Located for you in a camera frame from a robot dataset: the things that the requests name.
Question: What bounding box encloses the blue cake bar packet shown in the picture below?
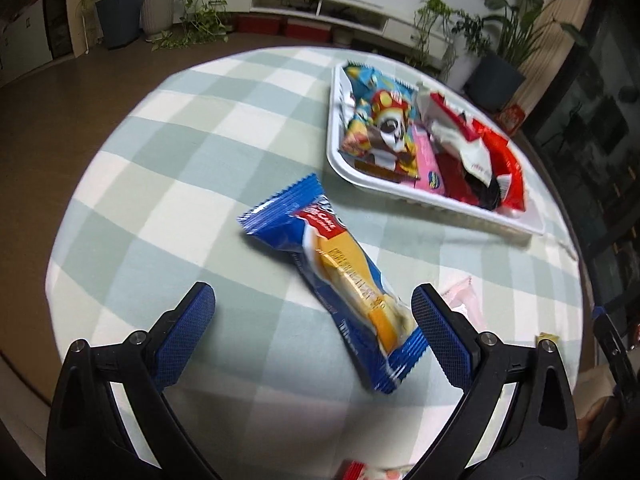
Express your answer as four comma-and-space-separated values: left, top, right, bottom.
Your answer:
238, 174, 427, 394

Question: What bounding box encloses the black snack bag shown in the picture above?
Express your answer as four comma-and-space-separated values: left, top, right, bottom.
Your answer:
464, 172, 503, 211

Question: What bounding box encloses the red snack bag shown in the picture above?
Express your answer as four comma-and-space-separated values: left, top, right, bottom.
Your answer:
435, 119, 526, 218

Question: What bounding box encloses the pink snack packet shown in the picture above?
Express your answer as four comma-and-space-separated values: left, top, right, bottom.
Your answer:
409, 122, 446, 196

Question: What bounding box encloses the red white snack packet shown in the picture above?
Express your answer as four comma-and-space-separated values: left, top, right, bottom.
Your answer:
416, 84, 494, 188

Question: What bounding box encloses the colourful cartoon snack bag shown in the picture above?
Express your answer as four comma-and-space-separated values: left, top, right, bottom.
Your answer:
341, 63, 419, 181

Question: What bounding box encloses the right hand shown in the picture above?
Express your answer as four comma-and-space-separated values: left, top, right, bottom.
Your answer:
580, 377, 639, 462

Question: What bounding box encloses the white plastic tray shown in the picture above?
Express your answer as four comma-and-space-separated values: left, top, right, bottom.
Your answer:
326, 63, 544, 235

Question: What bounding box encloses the checkered tablecloth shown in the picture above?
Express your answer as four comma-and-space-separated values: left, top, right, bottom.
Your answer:
46, 48, 582, 479

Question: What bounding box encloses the red bag on floor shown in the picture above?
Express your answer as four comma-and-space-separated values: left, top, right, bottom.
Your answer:
495, 104, 526, 136

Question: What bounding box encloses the tall plant dark pot right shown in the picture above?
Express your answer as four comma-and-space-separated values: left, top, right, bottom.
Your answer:
463, 0, 587, 114

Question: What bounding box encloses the trailing vine plant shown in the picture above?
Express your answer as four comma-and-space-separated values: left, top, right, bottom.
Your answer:
405, 0, 457, 81

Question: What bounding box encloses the white wooden cabinet left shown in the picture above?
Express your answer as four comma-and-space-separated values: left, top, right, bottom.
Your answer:
1, 0, 53, 86

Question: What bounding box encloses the plant dark pot left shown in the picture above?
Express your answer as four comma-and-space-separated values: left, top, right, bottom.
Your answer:
79, 0, 142, 50

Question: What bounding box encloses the plant white pot left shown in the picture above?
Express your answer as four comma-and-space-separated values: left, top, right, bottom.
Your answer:
141, 0, 174, 42

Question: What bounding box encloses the red storage box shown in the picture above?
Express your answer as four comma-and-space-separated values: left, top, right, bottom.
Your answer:
284, 18, 331, 44
234, 13, 282, 36

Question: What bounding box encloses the white TV cabinet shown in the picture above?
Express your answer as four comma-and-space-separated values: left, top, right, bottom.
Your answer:
219, 0, 452, 61

